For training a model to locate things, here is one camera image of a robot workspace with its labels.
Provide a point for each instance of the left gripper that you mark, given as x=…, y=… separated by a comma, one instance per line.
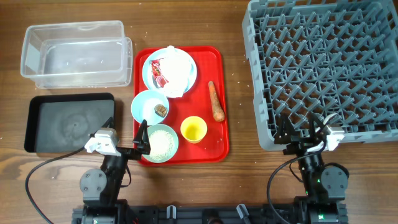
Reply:
x=141, y=145

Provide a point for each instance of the brown food lump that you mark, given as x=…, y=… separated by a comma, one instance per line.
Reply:
x=160, y=110

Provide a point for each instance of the black tray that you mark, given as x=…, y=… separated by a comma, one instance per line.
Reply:
x=64, y=123

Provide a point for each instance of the white napkin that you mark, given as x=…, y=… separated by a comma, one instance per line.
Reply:
x=175, y=68

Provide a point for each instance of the red serving tray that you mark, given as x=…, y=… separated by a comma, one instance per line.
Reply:
x=196, y=102

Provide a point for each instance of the light blue bowl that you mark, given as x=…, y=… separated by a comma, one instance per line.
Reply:
x=143, y=107

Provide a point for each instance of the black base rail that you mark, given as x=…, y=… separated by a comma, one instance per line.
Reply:
x=241, y=213

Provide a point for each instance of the yellow cup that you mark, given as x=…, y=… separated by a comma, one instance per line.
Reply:
x=193, y=129

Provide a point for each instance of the large light blue plate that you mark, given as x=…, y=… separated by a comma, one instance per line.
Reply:
x=147, y=74

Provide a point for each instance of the white rice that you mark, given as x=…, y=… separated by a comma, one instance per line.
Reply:
x=161, y=145

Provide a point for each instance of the red snack wrapper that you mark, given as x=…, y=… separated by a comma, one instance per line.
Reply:
x=158, y=79

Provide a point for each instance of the green bowl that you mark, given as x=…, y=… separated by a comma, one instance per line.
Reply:
x=164, y=127

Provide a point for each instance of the orange carrot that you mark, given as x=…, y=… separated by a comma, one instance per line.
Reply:
x=218, y=113

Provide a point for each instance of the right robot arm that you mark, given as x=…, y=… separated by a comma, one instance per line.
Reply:
x=324, y=184

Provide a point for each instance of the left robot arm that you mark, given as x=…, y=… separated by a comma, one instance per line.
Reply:
x=100, y=187

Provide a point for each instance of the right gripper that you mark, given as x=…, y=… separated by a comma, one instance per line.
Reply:
x=303, y=145

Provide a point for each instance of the grey dishwasher rack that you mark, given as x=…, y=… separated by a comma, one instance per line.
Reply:
x=334, y=59

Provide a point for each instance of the clear plastic bin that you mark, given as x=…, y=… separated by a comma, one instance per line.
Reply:
x=77, y=55

